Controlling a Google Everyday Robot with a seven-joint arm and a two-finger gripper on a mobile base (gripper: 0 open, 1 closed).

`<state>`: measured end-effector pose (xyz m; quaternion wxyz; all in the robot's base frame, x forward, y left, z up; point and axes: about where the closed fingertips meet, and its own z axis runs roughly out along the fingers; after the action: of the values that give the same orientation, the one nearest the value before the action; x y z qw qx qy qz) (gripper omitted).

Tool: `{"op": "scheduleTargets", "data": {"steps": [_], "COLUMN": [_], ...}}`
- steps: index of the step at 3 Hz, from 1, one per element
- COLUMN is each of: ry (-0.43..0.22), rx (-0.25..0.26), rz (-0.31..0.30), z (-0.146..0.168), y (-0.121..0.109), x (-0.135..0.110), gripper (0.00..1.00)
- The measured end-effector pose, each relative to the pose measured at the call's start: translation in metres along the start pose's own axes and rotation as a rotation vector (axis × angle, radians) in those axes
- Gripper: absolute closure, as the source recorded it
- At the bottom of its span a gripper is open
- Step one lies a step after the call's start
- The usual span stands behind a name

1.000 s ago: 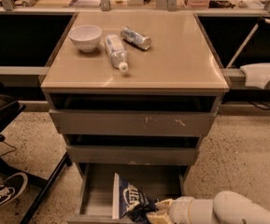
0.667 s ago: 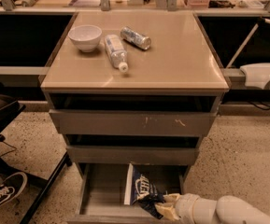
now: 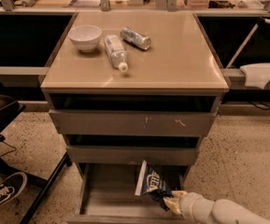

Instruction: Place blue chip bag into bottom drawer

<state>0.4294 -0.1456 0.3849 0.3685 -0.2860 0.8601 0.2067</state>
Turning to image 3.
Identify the black sneaker with white laces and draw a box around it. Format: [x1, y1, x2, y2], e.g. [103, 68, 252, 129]
[0, 172, 28, 206]

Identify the black chair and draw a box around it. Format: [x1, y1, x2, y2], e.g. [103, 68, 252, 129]
[0, 80, 73, 224]

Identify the blue chip bag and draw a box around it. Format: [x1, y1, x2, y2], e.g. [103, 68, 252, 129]
[135, 161, 173, 211]

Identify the silver drink can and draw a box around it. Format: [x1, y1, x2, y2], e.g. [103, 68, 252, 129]
[120, 26, 151, 50]

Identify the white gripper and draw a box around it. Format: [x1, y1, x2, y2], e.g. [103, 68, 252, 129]
[163, 190, 216, 224]

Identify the clear plastic water bottle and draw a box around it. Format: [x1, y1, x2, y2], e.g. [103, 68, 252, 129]
[104, 35, 128, 73]

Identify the top drawer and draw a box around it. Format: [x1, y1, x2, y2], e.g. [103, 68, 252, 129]
[50, 109, 216, 137]

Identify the grey drawer cabinet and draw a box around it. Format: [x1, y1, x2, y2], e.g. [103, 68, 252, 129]
[37, 10, 231, 224]

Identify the middle drawer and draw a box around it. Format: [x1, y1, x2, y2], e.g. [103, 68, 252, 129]
[66, 146, 199, 165]

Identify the open bottom drawer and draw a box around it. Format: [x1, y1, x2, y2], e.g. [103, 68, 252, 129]
[66, 164, 184, 224]

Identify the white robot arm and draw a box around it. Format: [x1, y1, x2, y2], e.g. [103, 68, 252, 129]
[163, 190, 270, 224]

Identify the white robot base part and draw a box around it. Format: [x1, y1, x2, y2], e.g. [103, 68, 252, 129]
[240, 63, 270, 90]

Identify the white stick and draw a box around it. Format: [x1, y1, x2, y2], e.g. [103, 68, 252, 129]
[226, 17, 270, 69]

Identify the white ceramic bowl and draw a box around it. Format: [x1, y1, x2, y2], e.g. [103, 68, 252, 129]
[68, 25, 102, 52]

